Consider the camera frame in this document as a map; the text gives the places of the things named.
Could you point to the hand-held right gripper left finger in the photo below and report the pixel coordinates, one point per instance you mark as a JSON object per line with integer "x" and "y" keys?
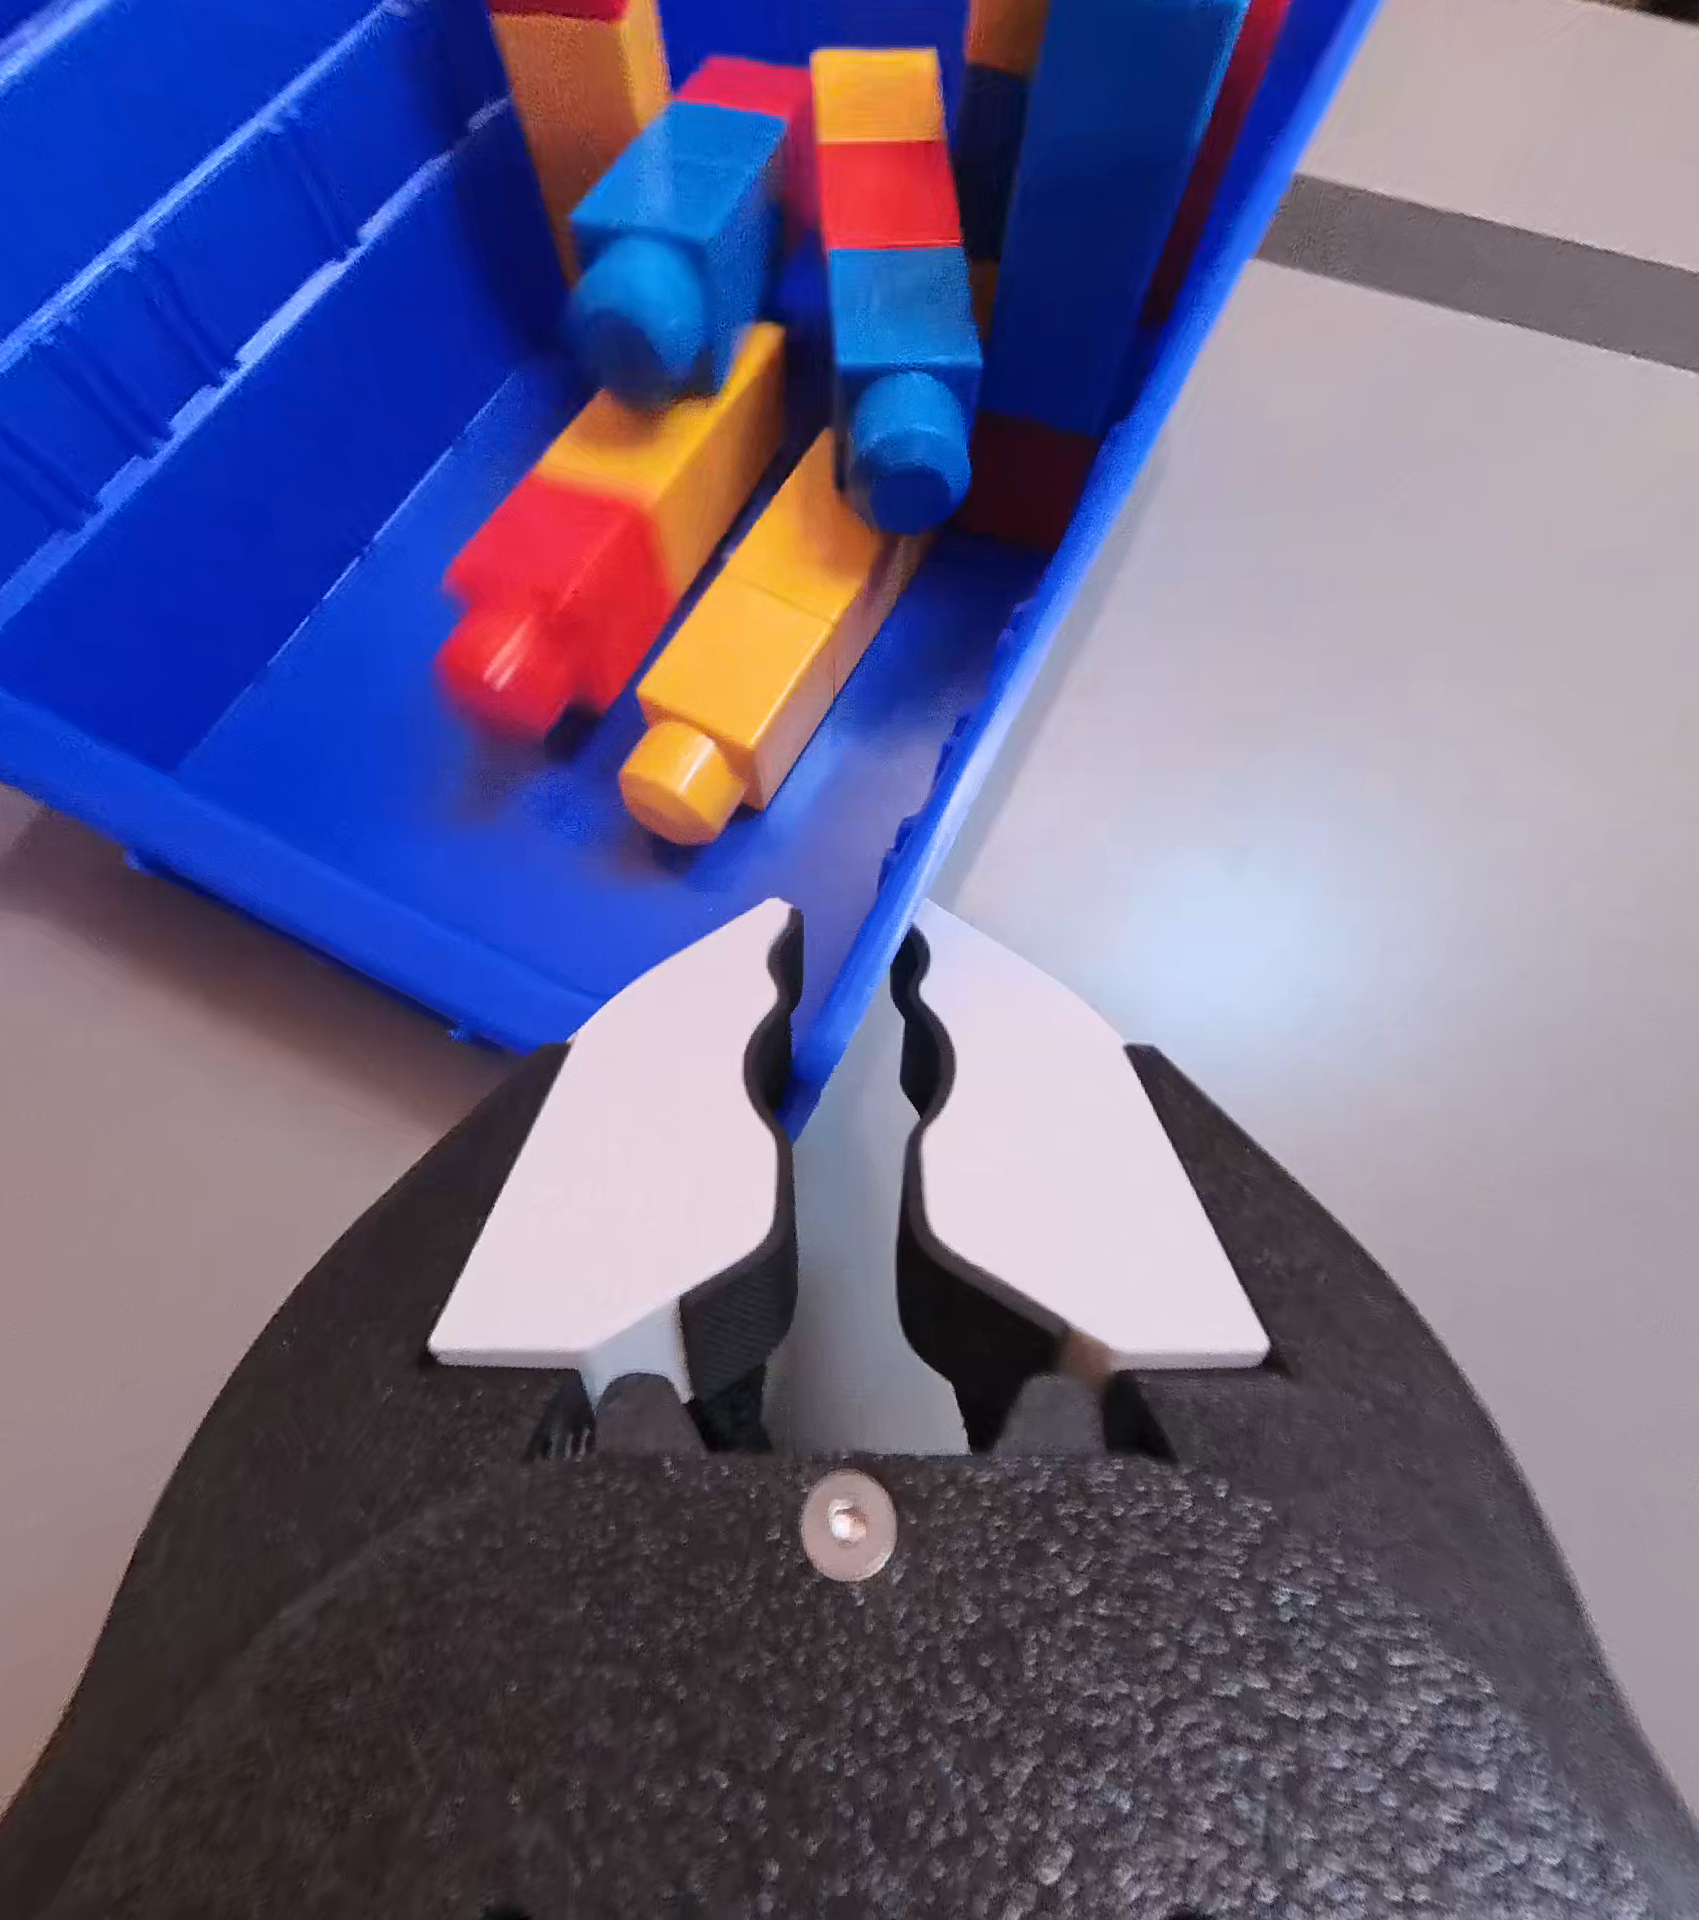
{"x": 624, "y": 1185}

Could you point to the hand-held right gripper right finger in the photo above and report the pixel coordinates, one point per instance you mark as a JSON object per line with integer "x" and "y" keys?
{"x": 1073, "y": 1185}

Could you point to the blue plastic bin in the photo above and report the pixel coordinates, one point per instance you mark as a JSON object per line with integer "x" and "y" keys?
{"x": 188, "y": 374}

